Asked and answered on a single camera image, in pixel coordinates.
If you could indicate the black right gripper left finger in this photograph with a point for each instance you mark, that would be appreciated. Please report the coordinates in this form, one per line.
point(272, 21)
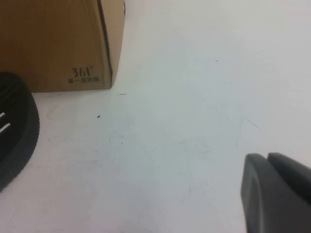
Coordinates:
point(269, 201)

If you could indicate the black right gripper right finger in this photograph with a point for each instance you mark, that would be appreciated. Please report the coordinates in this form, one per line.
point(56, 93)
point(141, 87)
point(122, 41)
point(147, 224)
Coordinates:
point(289, 160)

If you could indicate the black knit sneaker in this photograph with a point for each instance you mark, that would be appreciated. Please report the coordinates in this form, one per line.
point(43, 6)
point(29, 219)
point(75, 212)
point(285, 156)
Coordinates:
point(17, 126)

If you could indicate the brown cardboard shoe box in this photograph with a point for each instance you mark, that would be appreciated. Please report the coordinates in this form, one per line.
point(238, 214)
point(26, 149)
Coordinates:
point(56, 46)

